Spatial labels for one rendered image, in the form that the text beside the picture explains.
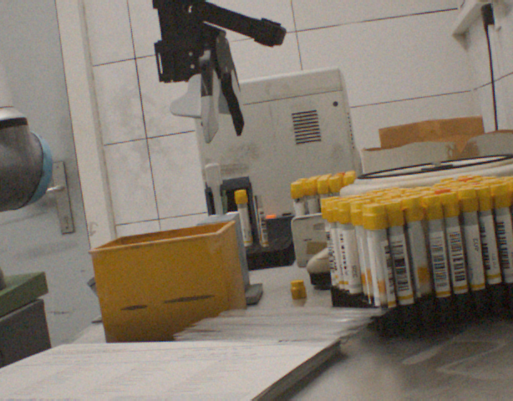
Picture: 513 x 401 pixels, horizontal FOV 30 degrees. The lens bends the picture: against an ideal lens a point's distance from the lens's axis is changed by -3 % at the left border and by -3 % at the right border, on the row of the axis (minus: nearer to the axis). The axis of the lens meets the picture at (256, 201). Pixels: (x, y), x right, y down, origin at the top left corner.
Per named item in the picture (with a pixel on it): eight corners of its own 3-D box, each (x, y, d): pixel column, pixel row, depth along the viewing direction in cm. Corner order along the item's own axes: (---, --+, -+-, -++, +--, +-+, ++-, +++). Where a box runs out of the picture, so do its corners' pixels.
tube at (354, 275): (353, 312, 95) (339, 201, 94) (369, 311, 94) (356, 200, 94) (348, 316, 93) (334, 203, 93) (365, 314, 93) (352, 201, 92)
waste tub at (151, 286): (132, 324, 110) (118, 236, 109) (249, 309, 108) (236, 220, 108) (104, 349, 96) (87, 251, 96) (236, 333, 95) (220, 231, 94)
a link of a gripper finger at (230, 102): (209, 126, 137) (190, 73, 131) (250, 120, 135) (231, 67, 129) (206, 140, 135) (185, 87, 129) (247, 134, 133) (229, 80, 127)
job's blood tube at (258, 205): (262, 260, 152) (253, 195, 151) (271, 258, 152) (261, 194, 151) (261, 261, 150) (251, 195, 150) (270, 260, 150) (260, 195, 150)
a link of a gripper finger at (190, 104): (172, 149, 120) (176, 88, 125) (218, 141, 119) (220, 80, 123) (163, 134, 118) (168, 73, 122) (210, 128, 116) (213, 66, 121)
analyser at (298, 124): (235, 236, 206) (213, 93, 204) (366, 218, 202) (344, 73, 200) (210, 255, 175) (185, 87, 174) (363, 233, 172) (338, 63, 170)
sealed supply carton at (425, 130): (400, 198, 241) (389, 124, 240) (492, 187, 236) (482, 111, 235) (387, 210, 211) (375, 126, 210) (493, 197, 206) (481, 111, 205)
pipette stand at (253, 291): (207, 297, 122) (195, 218, 122) (263, 290, 121) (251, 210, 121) (196, 312, 112) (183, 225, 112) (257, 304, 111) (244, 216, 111)
